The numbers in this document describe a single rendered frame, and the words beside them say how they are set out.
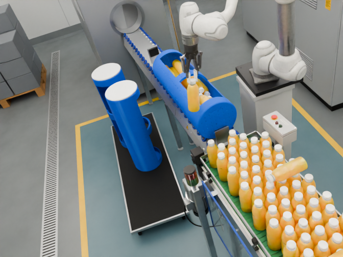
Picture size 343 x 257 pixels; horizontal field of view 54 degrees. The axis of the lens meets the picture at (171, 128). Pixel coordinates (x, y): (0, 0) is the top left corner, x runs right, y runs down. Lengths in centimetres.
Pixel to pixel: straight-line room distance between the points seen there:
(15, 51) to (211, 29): 390
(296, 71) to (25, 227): 283
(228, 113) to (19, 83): 384
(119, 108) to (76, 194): 123
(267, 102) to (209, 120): 60
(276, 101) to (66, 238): 220
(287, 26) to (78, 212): 249
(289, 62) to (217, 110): 56
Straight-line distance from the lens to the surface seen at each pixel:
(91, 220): 336
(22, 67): 532
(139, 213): 302
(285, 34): 220
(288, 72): 233
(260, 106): 256
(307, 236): 163
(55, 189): 383
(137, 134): 295
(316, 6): 355
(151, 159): 319
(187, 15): 175
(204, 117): 210
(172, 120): 331
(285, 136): 206
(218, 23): 164
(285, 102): 266
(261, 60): 243
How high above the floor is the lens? 251
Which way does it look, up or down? 40 degrees down
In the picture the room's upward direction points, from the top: 17 degrees counter-clockwise
